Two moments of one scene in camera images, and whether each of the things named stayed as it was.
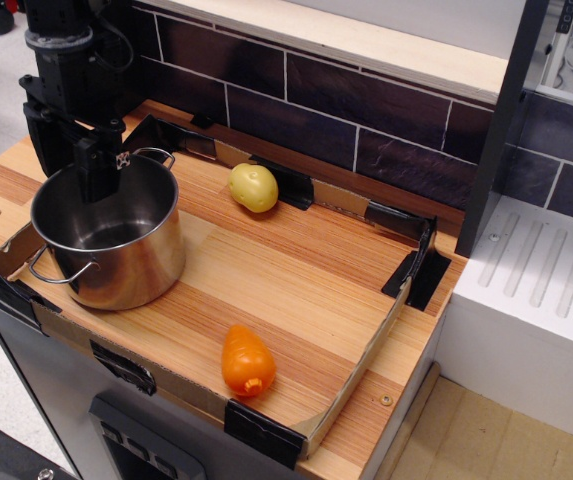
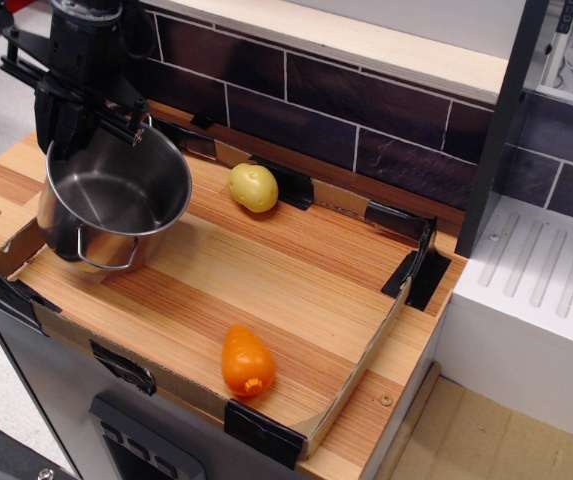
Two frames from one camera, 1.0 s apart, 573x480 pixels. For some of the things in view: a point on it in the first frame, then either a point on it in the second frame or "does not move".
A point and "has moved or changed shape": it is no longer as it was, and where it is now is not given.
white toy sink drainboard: (526, 321) does not move
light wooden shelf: (403, 56) does not move
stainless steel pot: (120, 253) has moved or changed shape
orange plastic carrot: (247, 364) does not move
